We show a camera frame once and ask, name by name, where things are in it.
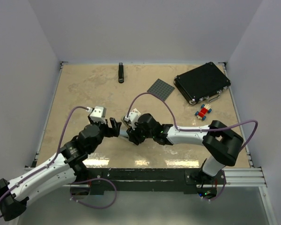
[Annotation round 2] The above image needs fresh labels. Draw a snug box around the light blue stapler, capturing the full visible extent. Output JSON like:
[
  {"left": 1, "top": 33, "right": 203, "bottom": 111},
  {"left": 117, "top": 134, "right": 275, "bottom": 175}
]
[{"left": 118, "top": 132, "right": 129, "bottom": 140}]

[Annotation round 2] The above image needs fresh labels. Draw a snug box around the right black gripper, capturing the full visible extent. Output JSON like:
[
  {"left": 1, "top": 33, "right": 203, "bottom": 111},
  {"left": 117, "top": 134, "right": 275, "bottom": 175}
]
[{"left": 127, "top": 120, "right": 155, "bottom": 146}]

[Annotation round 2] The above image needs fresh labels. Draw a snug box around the black stapler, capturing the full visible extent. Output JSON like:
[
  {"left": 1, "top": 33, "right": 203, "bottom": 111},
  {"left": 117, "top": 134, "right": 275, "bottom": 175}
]
[{"left": 118, "top": 62, "right": 124, "bottom": 83}]

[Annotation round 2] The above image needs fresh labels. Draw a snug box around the black carrying case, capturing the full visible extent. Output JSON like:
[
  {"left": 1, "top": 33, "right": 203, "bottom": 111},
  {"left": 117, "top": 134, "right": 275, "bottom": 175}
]
[{"left": 173, "top": 62, "right": 231, "bottom": 105}]

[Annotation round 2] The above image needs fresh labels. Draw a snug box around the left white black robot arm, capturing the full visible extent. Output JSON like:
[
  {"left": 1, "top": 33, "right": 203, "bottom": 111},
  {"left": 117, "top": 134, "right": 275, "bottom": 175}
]
[{"left": 0, "top": 118, "right": 122, "bottom": 221}]

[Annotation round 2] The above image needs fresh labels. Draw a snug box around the aluminium front rail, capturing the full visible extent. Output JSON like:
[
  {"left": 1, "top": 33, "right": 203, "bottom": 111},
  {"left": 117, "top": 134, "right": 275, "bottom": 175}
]
[{"left": 20, "top": 166, "right": 267, "bottom": 188}]

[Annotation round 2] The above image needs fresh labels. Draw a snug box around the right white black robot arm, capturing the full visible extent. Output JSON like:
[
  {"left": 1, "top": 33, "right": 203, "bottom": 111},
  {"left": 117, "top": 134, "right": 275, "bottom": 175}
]
[{"left": 124, "top": 112, "right": 244, "bottom": 184}]

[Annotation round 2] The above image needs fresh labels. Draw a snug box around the red blue lego car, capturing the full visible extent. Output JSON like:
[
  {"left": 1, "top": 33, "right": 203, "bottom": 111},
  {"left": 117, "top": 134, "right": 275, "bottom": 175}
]
[{"left": 195, "top": 104, "right": 212, "bottom": 121}]

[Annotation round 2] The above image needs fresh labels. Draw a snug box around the grey lego baseplate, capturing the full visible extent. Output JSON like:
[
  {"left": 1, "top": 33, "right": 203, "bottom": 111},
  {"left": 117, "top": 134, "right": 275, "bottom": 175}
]
[{"left": 147, "top": 79, "right": 175, "bottom": 101}]

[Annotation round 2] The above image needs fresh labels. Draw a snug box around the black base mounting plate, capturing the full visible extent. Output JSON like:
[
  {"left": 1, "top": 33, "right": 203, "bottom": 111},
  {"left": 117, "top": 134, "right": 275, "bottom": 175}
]
[{"left": 69, "top": 168, "right": 226, "bottom": 195}]

